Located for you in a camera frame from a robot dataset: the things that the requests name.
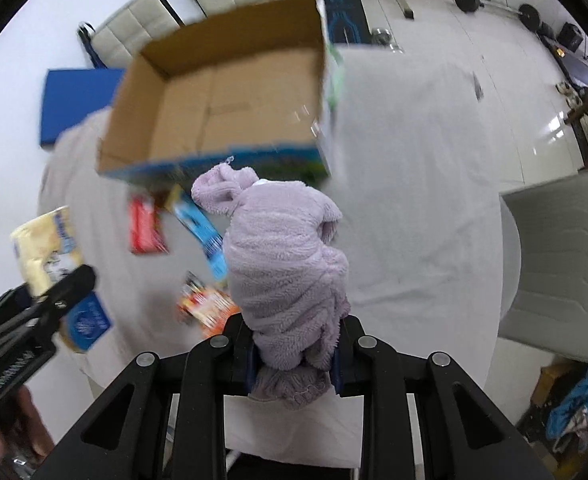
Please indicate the orange snack packet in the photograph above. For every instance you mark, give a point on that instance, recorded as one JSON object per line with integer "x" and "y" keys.
{"x": 204, "y": 305}

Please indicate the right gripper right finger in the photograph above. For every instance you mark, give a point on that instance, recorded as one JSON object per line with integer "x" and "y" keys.
{"x": 347, "y": 377}

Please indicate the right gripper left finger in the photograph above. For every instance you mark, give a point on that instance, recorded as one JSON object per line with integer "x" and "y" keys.
{"x": 243, "y": 361}

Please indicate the floor barbell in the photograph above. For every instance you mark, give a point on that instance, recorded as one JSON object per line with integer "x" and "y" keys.
{"x": 526, "y": 13}

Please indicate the beige plastic chair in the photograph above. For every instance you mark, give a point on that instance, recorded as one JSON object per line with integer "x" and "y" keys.
{"x": 550, "y": 306}

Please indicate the purple fluffy cloth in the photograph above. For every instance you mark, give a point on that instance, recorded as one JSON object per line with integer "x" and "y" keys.
{"x": 284, "y": 274}

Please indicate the black blue exercise mat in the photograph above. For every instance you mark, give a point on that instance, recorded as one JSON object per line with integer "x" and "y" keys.
{"x": 347, "y": 23}

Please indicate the open cardboard box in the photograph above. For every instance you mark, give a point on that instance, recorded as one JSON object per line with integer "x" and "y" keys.
{"x": 256, "y": 87}

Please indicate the grey table cloth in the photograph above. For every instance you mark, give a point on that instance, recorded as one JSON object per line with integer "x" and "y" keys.
{"x": 414, "y": 177}

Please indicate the light blue long pouch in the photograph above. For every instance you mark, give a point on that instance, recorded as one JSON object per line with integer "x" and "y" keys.
{"x": 191, "y": 216}

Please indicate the yellow tissue pack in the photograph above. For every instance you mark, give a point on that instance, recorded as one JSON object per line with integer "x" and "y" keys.
{"x": 47, "y": 251}

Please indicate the left white padded chair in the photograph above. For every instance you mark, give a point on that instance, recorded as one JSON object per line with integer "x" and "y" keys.
{"x": 115, "y": 42}

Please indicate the blue foam mat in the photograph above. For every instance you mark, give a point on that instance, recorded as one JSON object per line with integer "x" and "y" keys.
{"x": 70, "y": 95}

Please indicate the red tissue pack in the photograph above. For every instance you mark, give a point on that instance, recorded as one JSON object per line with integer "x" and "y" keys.
{"x": 145, "y": 234}

